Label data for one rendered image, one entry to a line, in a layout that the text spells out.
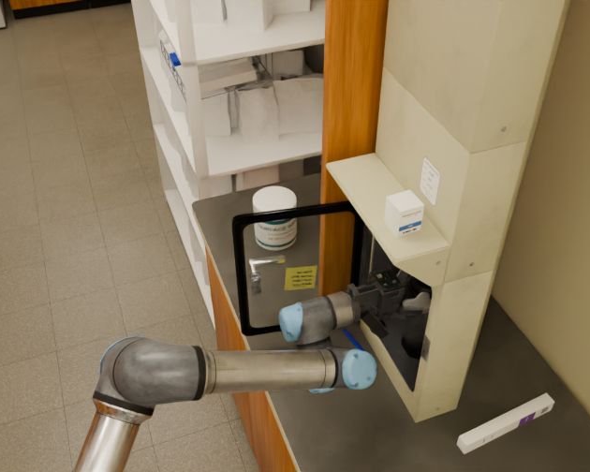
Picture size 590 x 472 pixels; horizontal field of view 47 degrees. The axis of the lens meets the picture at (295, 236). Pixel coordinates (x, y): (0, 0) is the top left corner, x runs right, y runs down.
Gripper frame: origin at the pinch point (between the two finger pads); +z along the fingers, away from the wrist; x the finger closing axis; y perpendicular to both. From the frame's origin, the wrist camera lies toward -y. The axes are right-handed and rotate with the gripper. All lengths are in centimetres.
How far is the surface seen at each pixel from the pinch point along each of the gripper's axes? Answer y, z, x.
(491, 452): -27.7, 4.6, -28.2
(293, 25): 14, 9, 113
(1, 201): -122, -118, 242
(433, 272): 23.5, -10.7, -15.3
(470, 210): 37.0, -5.3, -15.3
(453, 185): 41.1, -7.8, -12.6
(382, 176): 29.3, -10.3, 8.1
